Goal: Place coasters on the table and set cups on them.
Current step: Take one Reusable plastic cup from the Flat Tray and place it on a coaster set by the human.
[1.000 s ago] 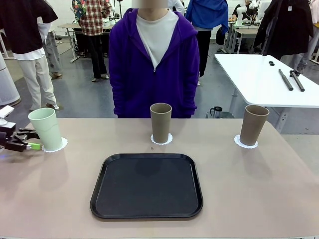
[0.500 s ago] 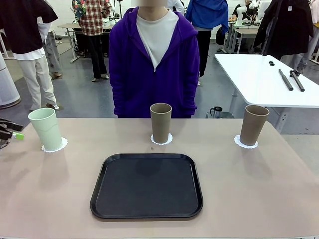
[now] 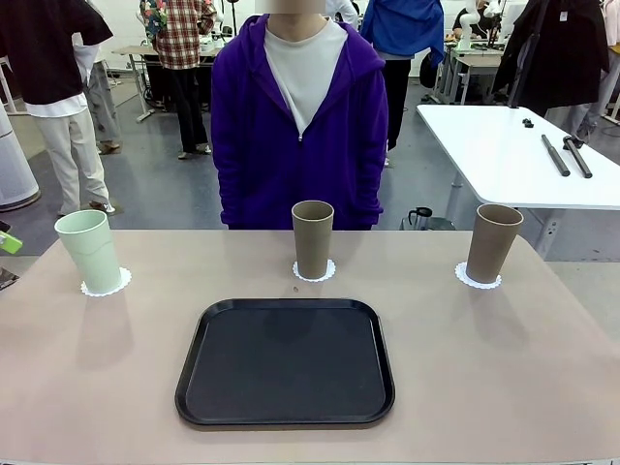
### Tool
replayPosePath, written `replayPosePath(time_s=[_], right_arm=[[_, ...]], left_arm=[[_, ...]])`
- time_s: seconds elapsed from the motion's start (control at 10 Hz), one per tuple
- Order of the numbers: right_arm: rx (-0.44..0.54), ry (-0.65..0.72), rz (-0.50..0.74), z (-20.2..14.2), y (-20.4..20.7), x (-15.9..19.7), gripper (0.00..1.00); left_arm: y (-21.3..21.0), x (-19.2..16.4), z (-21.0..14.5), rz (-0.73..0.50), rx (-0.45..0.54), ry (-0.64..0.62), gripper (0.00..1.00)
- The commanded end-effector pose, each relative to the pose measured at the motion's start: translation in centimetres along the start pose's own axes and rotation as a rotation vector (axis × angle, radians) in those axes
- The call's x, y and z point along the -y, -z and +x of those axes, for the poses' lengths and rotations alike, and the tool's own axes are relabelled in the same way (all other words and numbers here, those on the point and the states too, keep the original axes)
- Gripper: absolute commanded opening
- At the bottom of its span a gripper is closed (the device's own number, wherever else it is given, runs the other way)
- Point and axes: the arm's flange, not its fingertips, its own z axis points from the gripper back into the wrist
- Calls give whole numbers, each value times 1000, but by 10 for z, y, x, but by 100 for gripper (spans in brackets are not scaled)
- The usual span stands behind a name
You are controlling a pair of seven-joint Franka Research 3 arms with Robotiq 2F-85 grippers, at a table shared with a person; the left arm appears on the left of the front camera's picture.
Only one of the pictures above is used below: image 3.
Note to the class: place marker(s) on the pale green tall cup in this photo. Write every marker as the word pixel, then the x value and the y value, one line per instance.
pixel 92 257

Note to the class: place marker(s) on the white scalloped paper coaster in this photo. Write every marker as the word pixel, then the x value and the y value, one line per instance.
pixel 296 270
pixel 459 274
pixel 125 279

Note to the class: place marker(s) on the brown tall cup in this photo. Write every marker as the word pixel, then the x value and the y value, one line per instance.
pixel 312 242
pixel 491 247

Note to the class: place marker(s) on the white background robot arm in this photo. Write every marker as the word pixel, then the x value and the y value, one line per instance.
pixel 465 24

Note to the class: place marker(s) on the person's right forearm purple sleeve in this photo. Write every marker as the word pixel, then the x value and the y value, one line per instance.
pixel 230 194

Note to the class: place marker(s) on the person's left forearm purple sleeve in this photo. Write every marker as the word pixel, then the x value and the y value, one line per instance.
pixel 370 194

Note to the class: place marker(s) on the dark flat object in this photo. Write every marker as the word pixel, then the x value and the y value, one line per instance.
pixel 6 280

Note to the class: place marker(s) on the white cylindrical air purifier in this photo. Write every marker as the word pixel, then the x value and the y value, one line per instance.
pixel 14 169

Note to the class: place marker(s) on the person in grey trousers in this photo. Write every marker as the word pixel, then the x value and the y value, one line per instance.
pixel 104 97

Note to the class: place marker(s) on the person black top white trousers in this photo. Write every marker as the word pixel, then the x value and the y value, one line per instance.
pixel 43 48

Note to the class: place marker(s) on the grey background desk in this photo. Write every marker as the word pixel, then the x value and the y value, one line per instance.
pixel 131 50
pixel 477 60

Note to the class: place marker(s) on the person in plaid shirt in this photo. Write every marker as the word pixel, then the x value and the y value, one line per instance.
pixel 181 39

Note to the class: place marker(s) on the black plastic serving tray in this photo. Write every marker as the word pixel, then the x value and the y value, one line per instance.
pixel 290 378

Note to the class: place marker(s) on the person in purple hoodie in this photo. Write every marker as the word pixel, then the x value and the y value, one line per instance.
pixel 329 145

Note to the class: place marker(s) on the person in blue jacket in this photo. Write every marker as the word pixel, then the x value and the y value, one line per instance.
pixel 402 29

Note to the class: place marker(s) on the black hanging bag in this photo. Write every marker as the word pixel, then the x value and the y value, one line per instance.
pixel 428 72

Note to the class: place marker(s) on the white work table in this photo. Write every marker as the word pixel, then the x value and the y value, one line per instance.
pixel 494 155

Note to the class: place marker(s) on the small black clamp piece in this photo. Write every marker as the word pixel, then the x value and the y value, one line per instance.
pixel 528 122

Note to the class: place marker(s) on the black metal rod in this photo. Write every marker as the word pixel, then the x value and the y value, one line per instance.
pixel 556 155
pixel 581 162

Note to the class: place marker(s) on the person in black coat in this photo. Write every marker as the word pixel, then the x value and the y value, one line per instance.
pixel 557 58

